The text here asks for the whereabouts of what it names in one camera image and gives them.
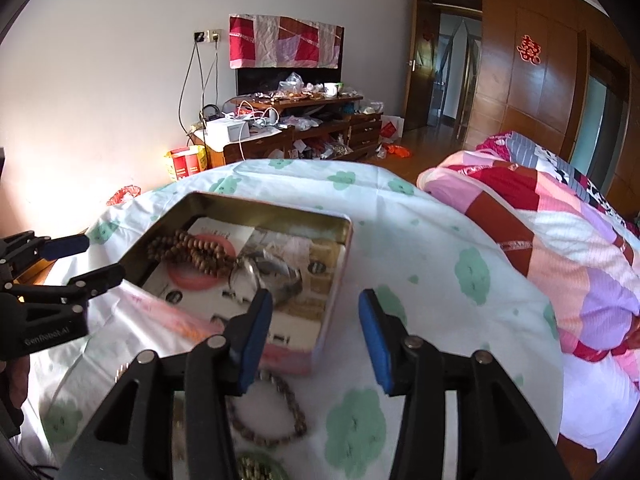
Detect pink patchwork quilt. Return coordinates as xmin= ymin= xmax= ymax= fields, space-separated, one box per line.
xmin=416 ymin=131 xmax=639 ymax=462

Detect wall power socket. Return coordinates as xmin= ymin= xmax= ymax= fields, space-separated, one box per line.
xmin=193 ymin=29 xmax=220 ymax=44

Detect white box on cabinet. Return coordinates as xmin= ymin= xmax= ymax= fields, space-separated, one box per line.
xmin=203 ymin=118 xmax=250 ymax=153

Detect person's left hand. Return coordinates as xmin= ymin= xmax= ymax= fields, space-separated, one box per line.
xmin=1 ymin=356 xmax=30 ymax=428

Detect white green cloud tablecloth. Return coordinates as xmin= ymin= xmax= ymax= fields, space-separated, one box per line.
xmin=17 ymin=160 xmax=563 ymax=479

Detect wooden wardrobe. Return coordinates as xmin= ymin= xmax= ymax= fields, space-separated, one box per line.
xmin=464 ymin=0 xmax=639 ymax=214

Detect red patchwork cloth cover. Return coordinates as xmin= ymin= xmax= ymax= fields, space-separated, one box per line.
xmin=228 ymin=14 xmax=344 ymax=70

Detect wooden door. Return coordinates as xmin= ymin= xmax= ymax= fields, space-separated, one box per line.
xmin=405 ymin=0 xmax=440 ymax=131

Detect red yellow carton box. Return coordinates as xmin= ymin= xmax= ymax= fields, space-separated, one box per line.
xmin=164 ymin=145 xmax=208 ymax=181

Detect paper leaflet in tin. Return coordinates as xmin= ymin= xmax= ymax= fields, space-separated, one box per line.
xmin=141 ymin=217 xmax=343 ymax=351

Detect silver wrist watch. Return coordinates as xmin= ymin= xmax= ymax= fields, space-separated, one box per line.
xmin=228 ymin=249 xmax=303 ymax=307

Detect pink Genji tin box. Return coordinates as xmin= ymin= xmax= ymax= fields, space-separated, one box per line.
xmin=119 ymin=192 xmax=352 ymax=375

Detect black television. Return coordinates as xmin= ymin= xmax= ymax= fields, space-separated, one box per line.
xmin=230 ymin=44 xmax=343 ymax=94

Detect pink bangle in tin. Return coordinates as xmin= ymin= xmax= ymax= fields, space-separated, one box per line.
xmin=163 ymin=231 xmax=236 ymax=285

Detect hanging power cables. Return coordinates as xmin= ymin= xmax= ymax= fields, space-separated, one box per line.
xmin=178 ymin=39 xmax=222 ymax=137

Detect green jade bangle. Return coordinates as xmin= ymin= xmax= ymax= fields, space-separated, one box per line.
xmin=236 ymin=452 xmax=290 ymax=480

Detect grey stone bead bracelet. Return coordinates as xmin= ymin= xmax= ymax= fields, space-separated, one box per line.
xmin=226 ymin=367 xmax=309 ymax=450

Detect red double happiness sticker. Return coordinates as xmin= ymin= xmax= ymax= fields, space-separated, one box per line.
xmin=516 ymin=35 xmax=541 ymax=66

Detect wooden TV cabinet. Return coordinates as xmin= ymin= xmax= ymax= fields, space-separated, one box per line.
xmin=188 ymin=96 xmax=382 ymax=167

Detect white mug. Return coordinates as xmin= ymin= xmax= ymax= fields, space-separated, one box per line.
xmin=323 ymin=82 xmax=342 ymax=99

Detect brown wooden bead necklace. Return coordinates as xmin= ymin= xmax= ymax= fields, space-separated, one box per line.
xmin=145 ymin=228 xmax=239 ymax=279

